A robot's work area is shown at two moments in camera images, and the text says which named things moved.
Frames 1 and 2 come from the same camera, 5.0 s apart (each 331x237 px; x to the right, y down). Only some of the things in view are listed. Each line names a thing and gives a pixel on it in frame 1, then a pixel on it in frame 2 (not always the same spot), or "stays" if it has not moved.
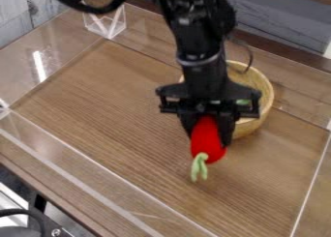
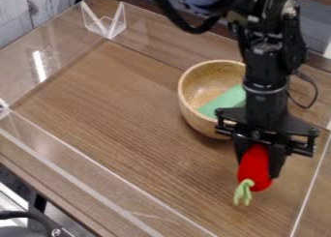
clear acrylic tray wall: (104, 197) stays
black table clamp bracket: (52, 229) stays
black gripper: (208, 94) -> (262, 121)
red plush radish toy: (207, 143) -> (254, 171)
